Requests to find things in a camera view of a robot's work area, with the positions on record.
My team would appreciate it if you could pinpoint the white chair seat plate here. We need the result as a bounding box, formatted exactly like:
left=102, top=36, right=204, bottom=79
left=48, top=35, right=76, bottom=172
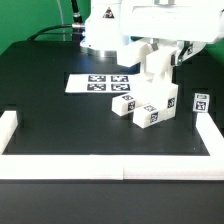
left=134, top=69, right=178, bottom=121

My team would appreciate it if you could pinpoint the black cable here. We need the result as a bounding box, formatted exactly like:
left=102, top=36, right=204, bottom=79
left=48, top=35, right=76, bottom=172
left=27, top=0, right=86, bottom=42

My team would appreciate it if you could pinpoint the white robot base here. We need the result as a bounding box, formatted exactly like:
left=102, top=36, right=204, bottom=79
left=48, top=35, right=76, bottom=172
left=80, top=0, right=130, bottom=57

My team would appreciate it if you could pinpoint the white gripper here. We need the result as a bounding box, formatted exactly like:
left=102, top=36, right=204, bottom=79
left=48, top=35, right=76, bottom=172
left=120, top=0, right=224, bottom=66

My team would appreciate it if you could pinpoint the white U-shaped fence frame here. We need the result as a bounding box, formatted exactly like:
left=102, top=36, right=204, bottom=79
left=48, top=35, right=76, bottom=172
left=0, top=111, right=224, bottom=180

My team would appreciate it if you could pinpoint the white chair back piece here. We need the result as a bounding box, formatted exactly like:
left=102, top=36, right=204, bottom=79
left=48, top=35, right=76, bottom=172
left=117, top=38, right=205, bottom=80

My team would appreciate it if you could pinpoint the white fiducial marker sheet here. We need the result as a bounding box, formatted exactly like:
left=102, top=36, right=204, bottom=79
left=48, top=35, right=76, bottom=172
left=65, top=74, right=137, bottom=93

